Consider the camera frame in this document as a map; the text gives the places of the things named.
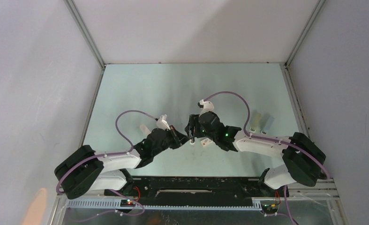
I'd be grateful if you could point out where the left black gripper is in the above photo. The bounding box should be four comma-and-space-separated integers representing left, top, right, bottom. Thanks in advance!
152, 125, 189, 156

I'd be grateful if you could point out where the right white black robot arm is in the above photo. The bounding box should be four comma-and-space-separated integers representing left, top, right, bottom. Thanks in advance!
185, 112, 327, 196

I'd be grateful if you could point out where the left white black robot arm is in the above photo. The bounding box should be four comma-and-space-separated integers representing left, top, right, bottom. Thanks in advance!
54, 126, 190, 200

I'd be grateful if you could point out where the long white stapler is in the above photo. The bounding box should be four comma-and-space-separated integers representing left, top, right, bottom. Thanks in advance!
140, 124, 151, 137

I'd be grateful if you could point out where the beige stapler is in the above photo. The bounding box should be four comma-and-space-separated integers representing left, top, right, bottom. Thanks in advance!
250, 112, 262, 133

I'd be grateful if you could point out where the left small circuit board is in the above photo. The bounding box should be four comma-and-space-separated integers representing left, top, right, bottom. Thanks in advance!
120, 199, 136, 208

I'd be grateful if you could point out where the small circuit board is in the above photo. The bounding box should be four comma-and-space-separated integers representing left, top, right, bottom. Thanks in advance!
262, 204, 279, 216
120, 199, 136, 208

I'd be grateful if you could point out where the right small circuit board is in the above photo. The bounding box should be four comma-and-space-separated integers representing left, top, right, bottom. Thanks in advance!
262, 204, 279, 216

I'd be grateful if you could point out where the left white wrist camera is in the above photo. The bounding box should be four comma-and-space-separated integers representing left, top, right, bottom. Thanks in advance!
156, 114, 171, 130

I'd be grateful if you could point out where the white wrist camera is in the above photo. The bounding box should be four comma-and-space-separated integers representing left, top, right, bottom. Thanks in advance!
197, 99, 214, 116
156, 114, 171, 130

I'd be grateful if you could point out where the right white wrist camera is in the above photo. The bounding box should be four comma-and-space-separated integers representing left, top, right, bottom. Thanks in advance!
197, 99, 214, 116

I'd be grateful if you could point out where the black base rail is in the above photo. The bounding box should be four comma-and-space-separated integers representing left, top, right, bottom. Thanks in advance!
104, 176, 284, 206

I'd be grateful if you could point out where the white cable duct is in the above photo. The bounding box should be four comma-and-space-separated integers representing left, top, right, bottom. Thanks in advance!
67, 198, 262, 211

